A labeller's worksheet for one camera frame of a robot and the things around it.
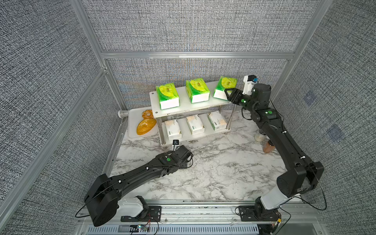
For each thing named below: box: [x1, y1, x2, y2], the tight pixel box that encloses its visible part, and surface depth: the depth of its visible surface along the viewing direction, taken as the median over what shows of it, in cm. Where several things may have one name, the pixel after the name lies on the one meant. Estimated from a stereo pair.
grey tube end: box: [117, 109, 130, 119], surface depth 119 cm
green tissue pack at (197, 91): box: [185, 77, 211, 104], surface depth 76 cm
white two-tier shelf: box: [149, 82, 234, 147], surface depth 79 cm
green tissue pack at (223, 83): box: [212, 75, 238, 101], surface depth 78 cm
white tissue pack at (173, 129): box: [164, 118, 183, 141], surface depth 96 cm
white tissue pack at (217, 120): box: [207, 110, 227, 131], surface depth 100 cm
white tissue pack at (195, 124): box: [186, 114, 205, 136], surface depth 99 cm
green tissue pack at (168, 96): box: [155, 82, 181, 111], surface depth 73 cm
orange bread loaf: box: [136, 118, 158, 136], surface depth 107 cm
